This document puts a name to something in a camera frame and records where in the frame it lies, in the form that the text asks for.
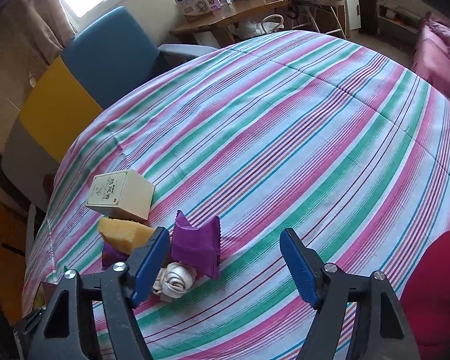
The purple sachet packet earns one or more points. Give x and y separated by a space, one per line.
197 247

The purple object behind sponge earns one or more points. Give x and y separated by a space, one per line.
110 256

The cream tea box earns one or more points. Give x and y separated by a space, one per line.
121 195

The wooden desk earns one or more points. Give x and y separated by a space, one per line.
217 22

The white cabinet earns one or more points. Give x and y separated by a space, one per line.
354 14

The pink bedding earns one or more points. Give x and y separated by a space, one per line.
432 52

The striped bed cover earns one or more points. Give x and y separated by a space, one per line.
292 130

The yellow sponge block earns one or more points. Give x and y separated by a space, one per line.
124 235

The white appliance box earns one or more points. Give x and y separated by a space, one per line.
193 9

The tricolour padded headboard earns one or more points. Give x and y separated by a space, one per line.
106 61

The red cloth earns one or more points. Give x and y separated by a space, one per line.
426 300

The white sock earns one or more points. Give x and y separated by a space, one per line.
174 281

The pink patterned curtain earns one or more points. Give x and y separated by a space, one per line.
45 24

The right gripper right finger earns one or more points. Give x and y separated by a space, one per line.
380 328

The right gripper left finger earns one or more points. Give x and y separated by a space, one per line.
67 329

